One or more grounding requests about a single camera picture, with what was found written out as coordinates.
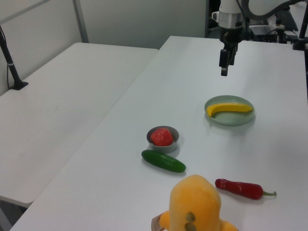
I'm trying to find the orange plush toy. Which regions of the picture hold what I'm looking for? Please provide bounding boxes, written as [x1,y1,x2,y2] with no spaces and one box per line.
[151,174,240,231]

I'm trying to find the yellow plush toy tag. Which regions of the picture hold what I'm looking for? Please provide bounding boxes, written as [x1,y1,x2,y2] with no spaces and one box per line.
[151,215,162,231]

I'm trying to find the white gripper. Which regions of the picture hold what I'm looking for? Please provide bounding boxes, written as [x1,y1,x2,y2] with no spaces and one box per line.
[211,11,244,77]

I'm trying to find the red chili pepper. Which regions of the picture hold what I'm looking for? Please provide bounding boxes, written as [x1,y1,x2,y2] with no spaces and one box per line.
[215,178,277,200]

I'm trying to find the black camera stand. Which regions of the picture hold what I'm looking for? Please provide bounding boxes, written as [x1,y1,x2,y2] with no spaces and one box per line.
[292,14,308,51]
[0,25,29,91]

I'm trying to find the small grey bowl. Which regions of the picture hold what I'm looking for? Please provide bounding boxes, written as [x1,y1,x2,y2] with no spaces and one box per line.
[146,126,180,154]

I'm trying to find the red toy strawberry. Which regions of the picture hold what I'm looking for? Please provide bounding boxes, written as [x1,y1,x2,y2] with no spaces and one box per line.
[150,128,174,147]

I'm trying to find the yellow toy banana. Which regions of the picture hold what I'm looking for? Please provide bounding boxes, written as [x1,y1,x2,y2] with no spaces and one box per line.
[206,103,254,118]

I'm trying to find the black background equipment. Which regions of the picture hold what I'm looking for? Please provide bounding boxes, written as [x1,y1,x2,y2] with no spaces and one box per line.
[250,24,299,44]

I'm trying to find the green toy cucumber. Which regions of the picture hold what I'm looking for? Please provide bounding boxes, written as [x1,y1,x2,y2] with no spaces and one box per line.
[141,149,187,173]

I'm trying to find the pale green plastic plate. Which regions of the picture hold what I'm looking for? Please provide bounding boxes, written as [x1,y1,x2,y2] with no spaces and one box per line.
[205,95,256,127]

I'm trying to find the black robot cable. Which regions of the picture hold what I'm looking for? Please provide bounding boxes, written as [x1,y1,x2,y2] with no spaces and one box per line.
[235,0,251,41]

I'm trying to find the white adjacent table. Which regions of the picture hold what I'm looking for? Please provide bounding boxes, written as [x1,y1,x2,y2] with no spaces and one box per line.
[0,42,159,209]

